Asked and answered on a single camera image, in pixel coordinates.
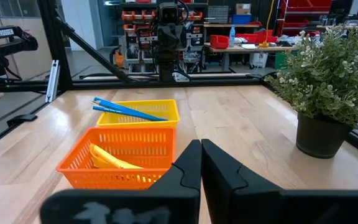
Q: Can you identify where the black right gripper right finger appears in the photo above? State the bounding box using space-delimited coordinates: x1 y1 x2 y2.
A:
201 138 358 224

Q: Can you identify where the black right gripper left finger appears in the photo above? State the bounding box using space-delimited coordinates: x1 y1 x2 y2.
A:
39 139 203 224

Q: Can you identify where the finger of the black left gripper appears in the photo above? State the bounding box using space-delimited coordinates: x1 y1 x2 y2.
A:
165 27 173 49
172 27 181 49

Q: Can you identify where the storage cart with orange bins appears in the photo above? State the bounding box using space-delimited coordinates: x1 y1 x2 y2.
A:
116 0 209 75

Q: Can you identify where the red plastic bin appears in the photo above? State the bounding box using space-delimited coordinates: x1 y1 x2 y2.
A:
209 34 230 50
236 32 259 44
255 29 278 44

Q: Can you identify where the orange and black machine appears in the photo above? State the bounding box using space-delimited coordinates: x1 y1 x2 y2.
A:
109 45 126 69

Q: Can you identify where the grey small-parts drawer cabinet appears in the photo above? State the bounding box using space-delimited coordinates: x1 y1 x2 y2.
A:
206 4 230 24

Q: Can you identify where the clear water bottle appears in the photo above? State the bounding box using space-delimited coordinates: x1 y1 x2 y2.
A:
228 24 236 48

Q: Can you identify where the blue storage box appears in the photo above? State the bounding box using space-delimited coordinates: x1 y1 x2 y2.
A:
231 14 253 25

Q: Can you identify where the wooden workbench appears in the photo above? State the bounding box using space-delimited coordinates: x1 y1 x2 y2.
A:
203 43 295 72

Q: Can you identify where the cardboard box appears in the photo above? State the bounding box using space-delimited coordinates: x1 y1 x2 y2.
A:
235 2 252 15

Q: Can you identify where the yellow plastic basket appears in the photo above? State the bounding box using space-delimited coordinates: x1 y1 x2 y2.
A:
96 98 181 128

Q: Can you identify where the orange plastic basket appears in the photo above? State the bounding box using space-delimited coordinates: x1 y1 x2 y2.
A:
56 126 177 190

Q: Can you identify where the white container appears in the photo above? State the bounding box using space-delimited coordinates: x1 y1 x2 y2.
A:
249 52 269 69

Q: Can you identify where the green box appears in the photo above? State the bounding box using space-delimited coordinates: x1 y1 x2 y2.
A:
273 51 288 70

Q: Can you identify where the green potted plant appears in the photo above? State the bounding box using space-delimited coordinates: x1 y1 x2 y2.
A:
263 17 358 159

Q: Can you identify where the red bin shelf rack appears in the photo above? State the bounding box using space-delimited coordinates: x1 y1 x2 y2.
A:
275 0 334 35

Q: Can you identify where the tan cardboard crate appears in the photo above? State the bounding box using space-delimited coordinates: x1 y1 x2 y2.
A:
0 17 53 82

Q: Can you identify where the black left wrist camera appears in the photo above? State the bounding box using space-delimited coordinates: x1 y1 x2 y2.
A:
158 1 180 26

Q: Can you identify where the yellow hanging cable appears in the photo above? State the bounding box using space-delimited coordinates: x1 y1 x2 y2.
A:
258 0 276 49

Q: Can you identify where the silver aluminium bracket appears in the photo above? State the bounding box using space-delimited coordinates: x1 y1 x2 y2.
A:
44 58 61 103

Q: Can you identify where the black frame clamp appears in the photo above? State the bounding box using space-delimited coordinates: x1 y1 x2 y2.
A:
6 113 39 128

